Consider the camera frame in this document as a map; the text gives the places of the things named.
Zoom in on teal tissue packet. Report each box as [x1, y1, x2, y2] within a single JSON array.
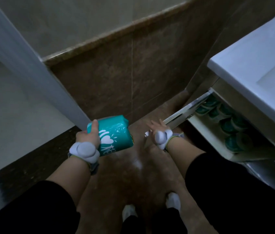
[[87, 115, 134, 157]]

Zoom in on beige vanity cabinet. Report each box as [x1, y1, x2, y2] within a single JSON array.
[[186, 78, 275, 201]]

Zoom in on person's right forearm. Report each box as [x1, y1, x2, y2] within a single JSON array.
[[166, 136, 207, 180]]

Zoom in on white door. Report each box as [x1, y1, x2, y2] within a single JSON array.
[[0, 0, 91, 222]]

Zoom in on white wrist tracker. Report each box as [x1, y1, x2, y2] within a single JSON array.
[[68, 142, 100, 175], [154, 129, 185, 152]]

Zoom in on white right shoe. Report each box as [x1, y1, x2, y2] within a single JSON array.
[[165, 192, 181, 212]]

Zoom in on white ceramic sink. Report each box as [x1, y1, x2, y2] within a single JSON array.
[[207, 8, 275, 139]]

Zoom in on white right wrist tracker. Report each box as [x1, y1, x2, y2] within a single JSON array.
[[154, 129, 185, 152]]

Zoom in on black trousers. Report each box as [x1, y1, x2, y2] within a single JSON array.
[[120, 208, 188, 234]]

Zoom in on stack of teal tissue packs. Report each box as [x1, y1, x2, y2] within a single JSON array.
[[195, 95, 254, 154]]

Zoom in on person's right hand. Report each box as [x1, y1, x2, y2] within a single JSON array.
[[146, 118, 169, 139]]

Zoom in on mirrored cabinet door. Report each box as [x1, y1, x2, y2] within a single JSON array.
[[144, 91, 213, 137]]

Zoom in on white left wrist tracker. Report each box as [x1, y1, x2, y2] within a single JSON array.
[[68, 142, 100, 175]]

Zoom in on person's left hand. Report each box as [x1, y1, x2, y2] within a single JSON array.
[[76, 119, 101, 147]]

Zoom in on person's left forearm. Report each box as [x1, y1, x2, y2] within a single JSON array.
[[45, 155, 99, 208]]

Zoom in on white shoe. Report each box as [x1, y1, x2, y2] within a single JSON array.
[[122, 204, 138, 222], [165, 192, 181, 212]]

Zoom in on white left shoe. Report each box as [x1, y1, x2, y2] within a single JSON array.
[[122, 204, 138, 222]]

